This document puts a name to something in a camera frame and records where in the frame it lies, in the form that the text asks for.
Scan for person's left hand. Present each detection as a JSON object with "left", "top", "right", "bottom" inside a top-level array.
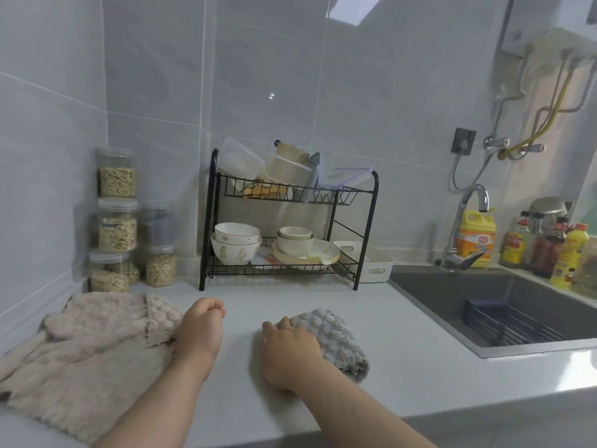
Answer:
[{"left": 170, "top": 297, "right": 227, "bottom": 383}]

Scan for person's right hand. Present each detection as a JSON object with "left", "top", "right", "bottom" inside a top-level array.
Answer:
[{"left": 259, "top": 315, "right": 327, "bottom": 395}]

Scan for grey checked towel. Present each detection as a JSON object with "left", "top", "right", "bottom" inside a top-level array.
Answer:
[{"left": 289, "top": 308, "right": 371, "bottom": 384}]

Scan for pile of fluffy cloths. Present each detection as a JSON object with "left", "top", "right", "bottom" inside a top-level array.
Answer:
[{"left": 0, "top": 292, "right": 185, "bottom": 446}]

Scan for person's left forearm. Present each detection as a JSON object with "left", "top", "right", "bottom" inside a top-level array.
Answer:
[{"left": 93, "top": 363, "right": 208, "bottom": 448}]

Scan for person's right forearm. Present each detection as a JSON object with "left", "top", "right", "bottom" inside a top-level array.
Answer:
[{"left": 294, "top": 363, "right": 439, "bottom": 448}]

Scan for small clear jar of oats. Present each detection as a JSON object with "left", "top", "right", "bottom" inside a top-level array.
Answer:
[{"left": 143, "top": 245, "right": 178, "bottom": 289}]

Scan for small bowls on plates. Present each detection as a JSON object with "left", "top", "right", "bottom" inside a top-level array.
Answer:
[{"left": 272, "top": 249, "right": 341, "bottom": 268}]

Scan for short clear plastic jar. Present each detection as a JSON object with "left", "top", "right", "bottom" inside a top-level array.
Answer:
[{"left": 88, "top": 249, "right": 141, "bottom": 293}]

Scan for clear jar grey contents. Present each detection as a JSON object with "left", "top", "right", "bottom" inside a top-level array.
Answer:
[{"left": 139, "top": 202, "right": 176, "bottom": 248}]

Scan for white plastic basket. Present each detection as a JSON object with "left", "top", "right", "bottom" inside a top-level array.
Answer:
[{"left": 332, "top": 241, "right": 395, "bottom": 284}]

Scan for grey kitchen sink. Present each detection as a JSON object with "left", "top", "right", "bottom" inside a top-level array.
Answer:
[{"left": 387, "top": 265, "right": 597, "bottom": 359}]

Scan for yellow dish cloth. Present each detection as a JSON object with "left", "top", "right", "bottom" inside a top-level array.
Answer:
[{"left": 242, "top": 179, "right": 290, "bottom": 200}]

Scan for grey plastic lid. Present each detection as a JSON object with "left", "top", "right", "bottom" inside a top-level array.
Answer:
[{"left": 303, "top": 152, "right": 325, "bottom": 203}]

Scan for clear plastic food container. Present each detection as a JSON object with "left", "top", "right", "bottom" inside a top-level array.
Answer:
[{"left": 216, "top": 137, "right": 267, "bottom": 178}]

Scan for large clear food container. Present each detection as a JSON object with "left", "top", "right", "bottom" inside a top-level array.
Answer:
[{"left": 263, "top": 151, "right": 318, "bottom": 187}]

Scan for blue rimmed container lid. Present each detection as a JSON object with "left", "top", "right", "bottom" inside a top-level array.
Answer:
[{"left": 322, "top": 167, "right": 374, "bottom": 190}]

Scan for chrome faucet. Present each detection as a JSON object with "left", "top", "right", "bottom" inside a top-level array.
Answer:
[{"left": 439, "top": 184, "right": 491, "bottom": 272}]

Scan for blue sink drain rack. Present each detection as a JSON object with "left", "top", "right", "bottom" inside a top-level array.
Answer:
[{"left": 464, "top": 299, "right": 568, "bottom": 347}]

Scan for tan lid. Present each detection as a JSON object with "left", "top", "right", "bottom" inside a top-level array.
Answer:
[{"left": 275, "top": 141, "right": 311, "bottom": 164}]

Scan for yellow detergent bottle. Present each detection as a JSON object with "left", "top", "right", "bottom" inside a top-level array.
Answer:
[{"left": 455, "top": 208, "right": 498, "bottom": 270}]

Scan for group of condiment bottles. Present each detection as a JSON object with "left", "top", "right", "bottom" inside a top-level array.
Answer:
[{"left": 531, "top": 217, "right": 569, "bottom": 279}]

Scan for yellow squeeze bottle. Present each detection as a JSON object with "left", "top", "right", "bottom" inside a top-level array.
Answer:
[{"left": 550, "top": 222, "right": 590, "bottom": 290}]

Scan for steel pot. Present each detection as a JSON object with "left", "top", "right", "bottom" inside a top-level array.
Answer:
[{"left": 529, "top": 196, "right": 573, "bottom": 220}]

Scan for clear glass bottle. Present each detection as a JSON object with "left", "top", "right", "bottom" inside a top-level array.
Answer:
[{"left": 571, "top": 237, "right": 597, "bottom": 299}]

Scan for metal water pipe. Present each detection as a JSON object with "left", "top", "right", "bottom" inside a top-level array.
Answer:
[
  {"left": 489, "top": 46, "right": 530, "bottom": 138},
  {"left": 531, "top": 55, "right": 597, "bottom": 147}
]

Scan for black wire dish rack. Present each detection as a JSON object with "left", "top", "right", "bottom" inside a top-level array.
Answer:
[{"left": 199, "top": 149, "right": 380, "bottom": 292}]

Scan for grey power cable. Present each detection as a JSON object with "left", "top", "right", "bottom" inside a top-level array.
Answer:
[{"left": 447, "top": 153, "right": 493, "bottom": 194}]

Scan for black wall socket with plug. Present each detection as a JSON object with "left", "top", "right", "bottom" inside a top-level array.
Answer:
[{"left": 450, "top": 127, "right": 478, "bottom": 156}]

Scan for yellow gas hose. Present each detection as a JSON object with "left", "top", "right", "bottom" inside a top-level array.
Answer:
[{"left": 497, "top": 65, "right": 575, "bottom": 160}]

